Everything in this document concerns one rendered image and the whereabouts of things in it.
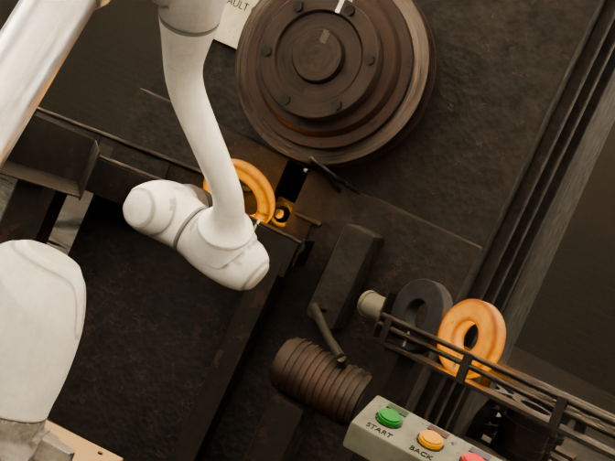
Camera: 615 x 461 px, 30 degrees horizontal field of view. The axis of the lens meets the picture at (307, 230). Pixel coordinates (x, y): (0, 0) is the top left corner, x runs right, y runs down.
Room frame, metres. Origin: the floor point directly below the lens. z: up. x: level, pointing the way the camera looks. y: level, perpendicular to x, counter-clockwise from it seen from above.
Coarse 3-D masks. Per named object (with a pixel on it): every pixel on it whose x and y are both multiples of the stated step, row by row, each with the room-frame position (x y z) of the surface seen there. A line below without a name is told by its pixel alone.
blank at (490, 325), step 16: (464, 304) 2.26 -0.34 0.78; (480, 304) 2.23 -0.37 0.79; (448, 320) 2.28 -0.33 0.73; (464, 320) 2.25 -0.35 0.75; (480, 320) 2.21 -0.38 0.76; (496, 320) 2.19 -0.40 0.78; (448, 336) 2.26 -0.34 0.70; (464, 336) 2.27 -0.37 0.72; (480, 336) 2.20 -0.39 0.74; (496, 336) 2.18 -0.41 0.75; (448, 352) 2.25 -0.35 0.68; (480, 352) 2.18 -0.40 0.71; (496, 352) 2.18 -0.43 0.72; (448, 368) 2.23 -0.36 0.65; (480, 368) 2.18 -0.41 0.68
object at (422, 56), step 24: (264, 0) 2.73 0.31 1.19; (408, 0) 2.63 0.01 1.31; (408, 24) 2.63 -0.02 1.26; (240, 48) 2.74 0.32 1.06; (240, 72) 2.73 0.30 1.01; (240, 96) 2.72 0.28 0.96; (408, 96) 2.60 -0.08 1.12; (408, 120) 2.60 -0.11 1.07; (288, 144) 2.67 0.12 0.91; (360, 144) 2.62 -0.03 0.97; (384, 144) 2.61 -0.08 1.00
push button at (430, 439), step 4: (424, 432) 1.79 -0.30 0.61; (428, 432) 1.80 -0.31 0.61; (432, 432) 1.80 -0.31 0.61; (420, 436) 1.78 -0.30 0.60; (424, 436) 1.78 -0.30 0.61; (428, 436) 1.78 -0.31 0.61; (432, 436) 1.79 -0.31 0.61; (436, 436) 1.79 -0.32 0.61; (440, 436) 1.79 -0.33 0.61; (420, 440) 1.78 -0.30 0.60; (424, 440) 1.78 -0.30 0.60; (428, 440) 1.77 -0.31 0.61; (432, 440) 1.78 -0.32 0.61; (436, 440) 1.78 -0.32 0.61; (440, 440) 1.78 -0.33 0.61; (424, 444) 1.77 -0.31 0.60; (428, 444) 1.77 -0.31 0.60; (432, 444) 1.77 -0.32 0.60; (436, 444) 1.77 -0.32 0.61; (440, 444) 1.78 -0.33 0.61; (432, 448) 1.77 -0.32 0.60; (436, 448) 1.77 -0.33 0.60
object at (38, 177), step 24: (24, 144) 2.71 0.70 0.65; (48, 144) 2.72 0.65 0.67; (72, 144) 2.74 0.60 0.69; (96, 144) 2.68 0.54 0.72; (24, 168) 2.67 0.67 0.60; (48, 168) 2.73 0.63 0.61; (72, 168) 2.74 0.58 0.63; (24, 192) 2.59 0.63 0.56; (72, 192) 2.58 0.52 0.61; (24, 216) 2.60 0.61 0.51; (0, 240) 2.59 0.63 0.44
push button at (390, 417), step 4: (384, 408) 1.82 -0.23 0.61; (388, 408) 1.82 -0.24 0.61; (380, 412) 1.81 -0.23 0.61; (384, 412) 1.81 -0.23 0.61; (388, 412) 1.81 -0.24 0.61; (392, 412) 1.82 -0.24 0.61; (396, 412) 1.82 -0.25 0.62; (380, 416) 1.80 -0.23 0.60; (384, 416) 1.80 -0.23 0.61; (388, 416) 1.80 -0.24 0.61; (392, 416) 1.81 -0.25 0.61; (396, 416) 1.81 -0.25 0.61; (400, 416) 1.81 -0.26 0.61; (380, 420) 1.80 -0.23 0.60; (384, 420) 1.79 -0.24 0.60; (388, 420) 1.79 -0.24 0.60; (392, 420) 1.80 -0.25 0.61; (396, 420) 1.80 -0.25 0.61; (400, 420) 1.81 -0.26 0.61; (388, 424) 1.79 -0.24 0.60; (392, 424) 1.79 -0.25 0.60; (396, 424) 1.80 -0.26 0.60
